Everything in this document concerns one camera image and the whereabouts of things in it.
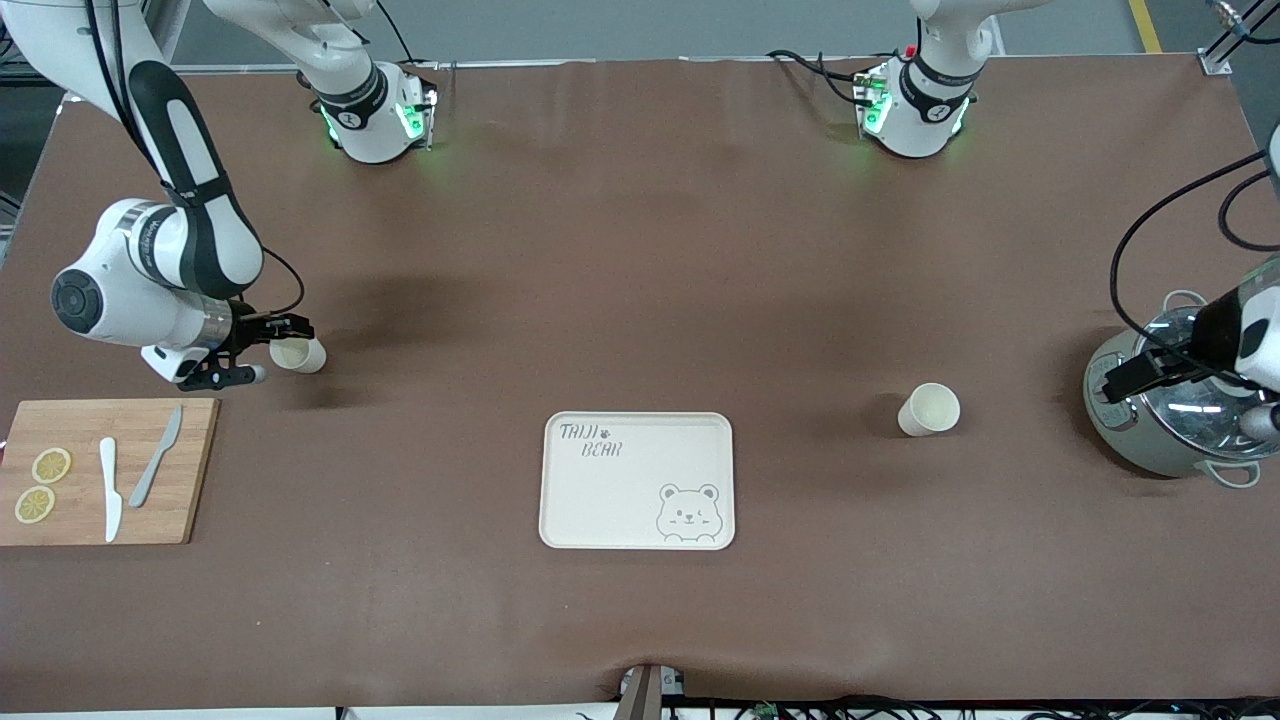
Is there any white paper cup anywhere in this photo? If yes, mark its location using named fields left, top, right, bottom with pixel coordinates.
left=897, top=383, right=961, bottom=438
left=269, top=337, right=328, bottom=375

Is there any glass pot lid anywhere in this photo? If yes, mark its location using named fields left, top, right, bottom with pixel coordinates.
left=1133, top=305, right=1280, bottom=461

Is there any grey-green electric cooking pot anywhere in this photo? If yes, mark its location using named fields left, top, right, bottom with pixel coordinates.
left=1083, top=290, right=1280, bottom=489

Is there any bamboo cutting board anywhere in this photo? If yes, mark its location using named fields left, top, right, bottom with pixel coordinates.
left=0, top=398, right=220, bottom=547

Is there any grey plastic knife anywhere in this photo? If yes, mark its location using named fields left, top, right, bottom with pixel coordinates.
left=128, top=404, right=185, bottom=509

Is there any white plastic knife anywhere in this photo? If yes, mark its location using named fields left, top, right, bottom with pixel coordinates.
left=98, top=437, right=124, bottom=544

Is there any white tray with bear print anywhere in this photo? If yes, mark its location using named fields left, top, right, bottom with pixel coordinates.
left=539, top=411, right=736, bottom=551

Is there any metal table edge clamp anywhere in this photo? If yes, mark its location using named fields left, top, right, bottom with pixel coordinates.
left=618, top=662, right=689, bottom=720

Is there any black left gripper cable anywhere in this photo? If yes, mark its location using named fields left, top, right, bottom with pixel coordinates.
left=1110, top=150, right=1280, bottom=391

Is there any black looped cable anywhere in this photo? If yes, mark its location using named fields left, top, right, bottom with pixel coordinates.
left=1217, top=168, right=1280, bottom=251

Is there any aluminium frame profile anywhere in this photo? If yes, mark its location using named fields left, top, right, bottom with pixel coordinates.
left=1200, top=0, right=1280, bottom=76

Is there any black right arm base cable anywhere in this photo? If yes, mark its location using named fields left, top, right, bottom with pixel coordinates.
left=375, top=0, right=416, bottom=66

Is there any black arm base cable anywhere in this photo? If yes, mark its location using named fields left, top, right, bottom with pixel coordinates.
left=768, top=48, right=871, bottom=106
left=375, top=0, right=416, bottom=66

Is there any black left arm base cable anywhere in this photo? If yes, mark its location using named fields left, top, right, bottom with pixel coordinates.
left=768, top=48, right=871, bottom=106

